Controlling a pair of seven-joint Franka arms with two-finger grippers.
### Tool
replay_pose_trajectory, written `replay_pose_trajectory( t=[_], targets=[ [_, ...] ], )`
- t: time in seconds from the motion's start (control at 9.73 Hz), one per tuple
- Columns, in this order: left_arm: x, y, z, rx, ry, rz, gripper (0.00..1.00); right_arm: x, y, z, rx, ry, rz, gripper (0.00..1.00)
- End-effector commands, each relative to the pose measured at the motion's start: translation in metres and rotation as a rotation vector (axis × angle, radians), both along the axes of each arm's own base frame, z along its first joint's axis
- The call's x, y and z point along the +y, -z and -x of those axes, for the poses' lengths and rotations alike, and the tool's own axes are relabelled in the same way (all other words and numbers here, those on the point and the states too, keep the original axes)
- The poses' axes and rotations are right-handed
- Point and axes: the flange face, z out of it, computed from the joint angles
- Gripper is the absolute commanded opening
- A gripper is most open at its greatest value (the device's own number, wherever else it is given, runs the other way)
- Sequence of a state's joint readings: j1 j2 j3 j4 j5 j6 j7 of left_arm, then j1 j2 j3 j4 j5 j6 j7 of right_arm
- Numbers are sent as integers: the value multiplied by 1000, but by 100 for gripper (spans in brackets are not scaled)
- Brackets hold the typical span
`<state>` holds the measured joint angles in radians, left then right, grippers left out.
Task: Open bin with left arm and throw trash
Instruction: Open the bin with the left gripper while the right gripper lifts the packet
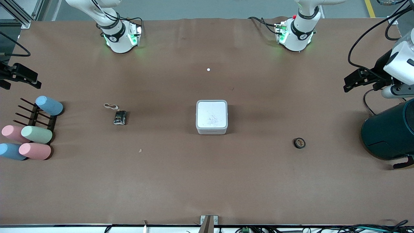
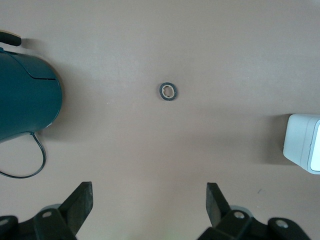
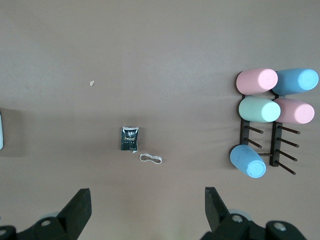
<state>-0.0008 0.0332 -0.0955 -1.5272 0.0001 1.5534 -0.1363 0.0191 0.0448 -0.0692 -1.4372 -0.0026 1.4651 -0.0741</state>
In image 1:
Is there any black pronged cup rack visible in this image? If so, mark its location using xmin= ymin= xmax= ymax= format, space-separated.
xmin=13 ymin=98 xmax=57 ymax=144

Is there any brown table cover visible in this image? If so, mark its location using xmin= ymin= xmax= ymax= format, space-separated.
xmin=0 ymin=17 xmax=414 ymax=226

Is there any thin black table cable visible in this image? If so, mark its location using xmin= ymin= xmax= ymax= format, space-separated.
xmin=363 ymin=89 xmax=379 ymax=116

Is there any black base cable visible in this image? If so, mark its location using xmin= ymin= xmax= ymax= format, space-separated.
xmin=248 ymin=16 xmax=279 ymax=35

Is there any black curved pedal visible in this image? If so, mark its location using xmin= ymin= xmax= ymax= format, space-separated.
xmin=393 ymin=155 xmax=414 ymax=170

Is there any black floor cable bundle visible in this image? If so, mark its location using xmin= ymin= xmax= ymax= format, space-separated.
xmin=336 ymin=220 xmax=414 ymax=233

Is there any pink plastic cup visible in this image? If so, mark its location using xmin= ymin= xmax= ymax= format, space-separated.
xmin=1 ymin=125 xmax=31 ymax=144
xmin=18 ymin=142 xmax=52 ymax=161

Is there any dark teal cylindrical bin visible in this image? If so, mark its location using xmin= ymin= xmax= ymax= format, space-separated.
xmin=361 ymin=98 xmax=414 ymax=161

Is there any light blue plastic cup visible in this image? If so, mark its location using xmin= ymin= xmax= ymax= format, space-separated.
xmin=35 ymin=95 xmax=64 ymax=116
xmin=0 ymin=143 xmax=28 ymax=161

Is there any white square lidded bin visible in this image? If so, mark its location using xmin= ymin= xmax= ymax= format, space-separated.
xmin=196 ymin=100 xmax=228 ymax=135

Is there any metal camera pole bracket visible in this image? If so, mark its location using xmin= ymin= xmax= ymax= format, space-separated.
xmin=200 ymin=215 xmax=218 ymax=233

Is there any light green plastic cup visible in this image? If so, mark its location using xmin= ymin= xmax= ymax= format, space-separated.
xmin=21 ymin=126 xmax=53 ymax=144

